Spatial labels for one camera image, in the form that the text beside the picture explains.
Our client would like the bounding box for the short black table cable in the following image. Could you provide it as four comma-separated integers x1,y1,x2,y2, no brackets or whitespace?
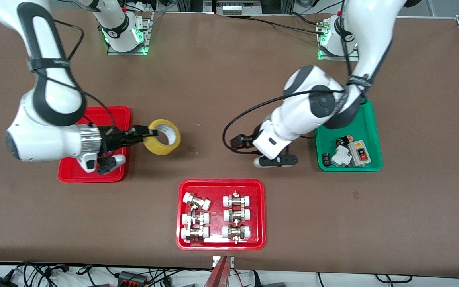
291,12,326,26

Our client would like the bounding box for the white power strip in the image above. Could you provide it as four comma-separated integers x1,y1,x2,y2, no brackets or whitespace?
215,0,263,16

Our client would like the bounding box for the white circuit breaker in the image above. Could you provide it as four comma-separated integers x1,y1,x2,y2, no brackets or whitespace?
331,145,353,167

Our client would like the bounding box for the grey push button switch box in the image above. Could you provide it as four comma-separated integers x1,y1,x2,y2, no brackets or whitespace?
347,140,372,167

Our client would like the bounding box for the grey power box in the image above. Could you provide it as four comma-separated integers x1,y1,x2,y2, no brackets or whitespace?
117,271,149,285

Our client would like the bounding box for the long black table cable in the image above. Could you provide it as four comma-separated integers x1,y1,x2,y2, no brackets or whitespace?
249,17,322,35

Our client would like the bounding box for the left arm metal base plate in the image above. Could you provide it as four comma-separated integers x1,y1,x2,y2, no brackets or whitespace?
318,22,358,61

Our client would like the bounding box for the green plastic tray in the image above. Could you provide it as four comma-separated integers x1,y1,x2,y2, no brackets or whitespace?
316,99,383,172

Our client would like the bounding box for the red metal bar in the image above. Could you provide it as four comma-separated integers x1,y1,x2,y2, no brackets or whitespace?
204,256,230,287

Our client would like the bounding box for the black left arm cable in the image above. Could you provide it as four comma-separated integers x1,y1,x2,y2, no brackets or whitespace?
222,40,393,154

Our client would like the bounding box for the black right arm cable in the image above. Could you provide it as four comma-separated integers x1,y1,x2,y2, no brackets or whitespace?
34,19,115,128

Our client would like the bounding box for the white capped metal pipe fitting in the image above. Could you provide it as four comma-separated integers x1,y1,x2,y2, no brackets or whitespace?
223,207,251,222
223,191,252,207
222,224,251,244
183,192,211,211
181,211,210,226
180,226,210,243

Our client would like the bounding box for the yellow tape roll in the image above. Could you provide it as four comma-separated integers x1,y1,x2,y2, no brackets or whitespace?
143,119,182,156

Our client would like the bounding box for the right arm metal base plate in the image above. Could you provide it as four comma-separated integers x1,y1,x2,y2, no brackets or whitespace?
107,11,152,55

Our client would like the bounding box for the empty-type red plastic tray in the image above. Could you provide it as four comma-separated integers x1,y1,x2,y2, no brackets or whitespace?
57,106,131,183

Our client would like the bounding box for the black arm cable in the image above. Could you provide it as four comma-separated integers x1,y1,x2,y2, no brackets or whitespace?
222,40,393,154
34,19,115,128

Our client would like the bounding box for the red tray with fittings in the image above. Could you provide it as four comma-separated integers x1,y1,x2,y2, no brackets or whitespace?
176,179,266,251

